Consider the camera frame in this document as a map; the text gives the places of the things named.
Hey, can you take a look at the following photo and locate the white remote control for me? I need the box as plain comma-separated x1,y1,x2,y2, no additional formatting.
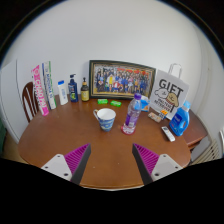
161,125,176,143

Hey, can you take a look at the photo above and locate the white radiator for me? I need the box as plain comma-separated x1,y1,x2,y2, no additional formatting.
191,138,223,166

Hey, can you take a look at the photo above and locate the white paper gift bag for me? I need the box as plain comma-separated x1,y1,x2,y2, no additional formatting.
148,63,190,121

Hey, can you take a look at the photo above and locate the brown wooden chair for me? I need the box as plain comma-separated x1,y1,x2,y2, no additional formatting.
21,81,39,123

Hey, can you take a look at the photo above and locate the white and green long box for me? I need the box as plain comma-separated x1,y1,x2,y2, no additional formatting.
41,60,58,111

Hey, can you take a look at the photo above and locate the blue patterned white mug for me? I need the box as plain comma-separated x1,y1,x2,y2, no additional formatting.
92,107,117,133

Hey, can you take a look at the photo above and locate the colourful puzzle cube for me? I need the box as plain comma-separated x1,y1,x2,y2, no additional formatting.
158,109,169,120

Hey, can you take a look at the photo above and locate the pink long box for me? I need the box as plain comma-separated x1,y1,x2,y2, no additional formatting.
31,64,50,117

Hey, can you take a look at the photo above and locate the blue tissue pack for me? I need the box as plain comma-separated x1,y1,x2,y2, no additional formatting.
139,95,152,112

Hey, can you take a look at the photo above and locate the dark blue pump bottle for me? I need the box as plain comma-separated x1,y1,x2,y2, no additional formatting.
67,73,80,103

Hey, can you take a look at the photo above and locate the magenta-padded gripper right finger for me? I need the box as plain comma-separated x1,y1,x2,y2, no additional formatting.
132,143,183,185

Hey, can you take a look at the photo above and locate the blue detergent bottle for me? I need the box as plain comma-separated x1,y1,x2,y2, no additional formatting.
168,100,192,137

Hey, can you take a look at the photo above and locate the framed group photo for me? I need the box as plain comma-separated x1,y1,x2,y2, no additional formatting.
88,59,157,101

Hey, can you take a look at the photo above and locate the clear purple-capped water bottle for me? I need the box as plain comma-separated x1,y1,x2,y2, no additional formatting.
121,92,142,136

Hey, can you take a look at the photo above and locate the small patterned snack packet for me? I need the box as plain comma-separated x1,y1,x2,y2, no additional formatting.
147,111,163,124

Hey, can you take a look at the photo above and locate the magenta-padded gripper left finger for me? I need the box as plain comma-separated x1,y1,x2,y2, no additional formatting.
41,143,92,185

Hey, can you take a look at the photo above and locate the dark yellow-labelled bottle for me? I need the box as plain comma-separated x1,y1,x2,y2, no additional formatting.
80,77,91,102

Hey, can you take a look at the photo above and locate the white lotion bottle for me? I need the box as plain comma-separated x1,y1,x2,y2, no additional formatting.
57,79,69,106

